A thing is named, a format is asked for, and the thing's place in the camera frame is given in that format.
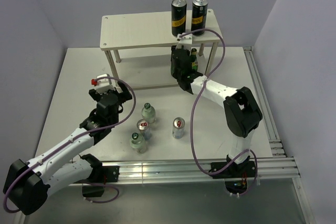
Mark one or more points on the white two-tier shelf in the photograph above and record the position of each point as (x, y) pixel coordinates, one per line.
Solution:
(138, 48)

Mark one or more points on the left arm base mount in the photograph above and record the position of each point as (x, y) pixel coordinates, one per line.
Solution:
(99, 180)

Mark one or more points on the clear bottle green cap front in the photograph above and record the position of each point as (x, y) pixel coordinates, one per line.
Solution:
(138, 143)

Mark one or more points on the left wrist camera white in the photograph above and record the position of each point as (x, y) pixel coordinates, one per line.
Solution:
(103, 82)

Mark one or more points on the black can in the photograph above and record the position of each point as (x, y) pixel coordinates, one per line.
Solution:
(178, 16)
(199, 14)

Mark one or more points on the clear bottle green cap back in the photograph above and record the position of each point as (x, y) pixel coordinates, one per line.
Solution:
(148, 113)

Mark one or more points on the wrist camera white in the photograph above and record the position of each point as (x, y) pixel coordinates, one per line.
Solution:
(103, 82)
(184, 41)

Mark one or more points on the green glass bottle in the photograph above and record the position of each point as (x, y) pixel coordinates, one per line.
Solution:
(193, 59)
(175, 69)

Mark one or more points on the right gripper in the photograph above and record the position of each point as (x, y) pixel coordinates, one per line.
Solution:
(174, 47)

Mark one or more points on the silver can red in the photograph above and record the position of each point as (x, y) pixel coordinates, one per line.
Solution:
(144, 129)
(178, 127)

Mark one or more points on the green glass bottle front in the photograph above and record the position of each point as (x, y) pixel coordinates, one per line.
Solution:
(175, 69)

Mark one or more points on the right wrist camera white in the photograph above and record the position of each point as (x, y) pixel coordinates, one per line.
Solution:
(184, 41)

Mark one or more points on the aluminium front rail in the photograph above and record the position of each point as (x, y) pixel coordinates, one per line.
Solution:
(185, 171)

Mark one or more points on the green glass bottle back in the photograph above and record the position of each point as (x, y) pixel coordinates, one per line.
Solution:
(193, 59)

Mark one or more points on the silver can red top right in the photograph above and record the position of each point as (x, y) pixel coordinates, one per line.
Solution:
(178, 127)

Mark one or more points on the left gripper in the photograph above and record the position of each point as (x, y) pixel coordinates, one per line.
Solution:
(126, 95)

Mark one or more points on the black can right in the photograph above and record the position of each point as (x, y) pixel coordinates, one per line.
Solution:
(199, 14)

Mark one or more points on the silver can red top left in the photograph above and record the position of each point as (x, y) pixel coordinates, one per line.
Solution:
(144, 129)

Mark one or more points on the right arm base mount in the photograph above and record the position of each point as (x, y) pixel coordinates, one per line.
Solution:
(238, 178)

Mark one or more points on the aluminium side rail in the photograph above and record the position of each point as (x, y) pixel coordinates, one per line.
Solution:
(275, 129)

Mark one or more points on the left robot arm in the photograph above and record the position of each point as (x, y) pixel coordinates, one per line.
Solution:
(29, 184)

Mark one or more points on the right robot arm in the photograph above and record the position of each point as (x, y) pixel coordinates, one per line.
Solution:
(242, 113)

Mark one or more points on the black can left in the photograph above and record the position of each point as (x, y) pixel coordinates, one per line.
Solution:
(178, 16)

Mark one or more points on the clear bottle green cap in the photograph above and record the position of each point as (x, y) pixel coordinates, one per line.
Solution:
(138, 143)
(148, 113)

